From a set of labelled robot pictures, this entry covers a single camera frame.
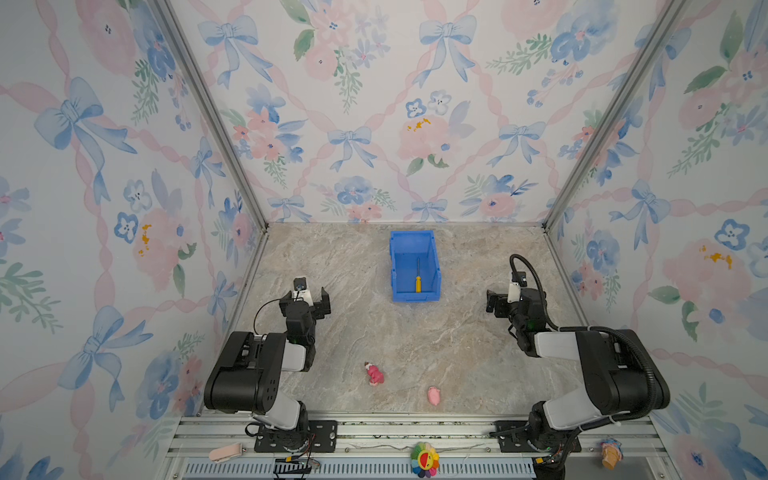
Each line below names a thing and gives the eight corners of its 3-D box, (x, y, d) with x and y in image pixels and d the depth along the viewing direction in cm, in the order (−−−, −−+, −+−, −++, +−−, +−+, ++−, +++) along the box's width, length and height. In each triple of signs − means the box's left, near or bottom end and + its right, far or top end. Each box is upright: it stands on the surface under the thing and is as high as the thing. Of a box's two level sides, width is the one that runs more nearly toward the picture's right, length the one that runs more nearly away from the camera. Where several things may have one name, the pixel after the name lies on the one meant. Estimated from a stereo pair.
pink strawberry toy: (359, 373, 86) (358, 369, 83) (367, 363, 88) (367, 359, 85) (377, 390, 83) (376, 386, 80) (385, 379, 85) (385, 375, 82)
